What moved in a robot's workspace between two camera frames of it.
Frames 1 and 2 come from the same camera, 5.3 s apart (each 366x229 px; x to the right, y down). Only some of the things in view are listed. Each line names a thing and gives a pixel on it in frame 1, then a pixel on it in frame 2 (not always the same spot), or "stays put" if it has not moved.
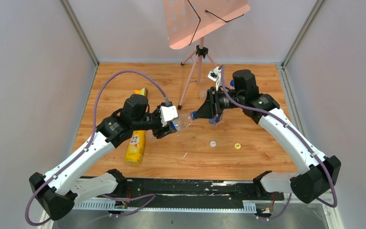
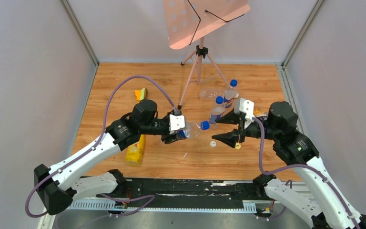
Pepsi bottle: x=182 y=121 to x=191 y=129
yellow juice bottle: x=135 y=148 stays put
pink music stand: x=187 y=19 stays put
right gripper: x=210 y=108 to x=229 y=138
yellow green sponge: x=143 y=91 stays put
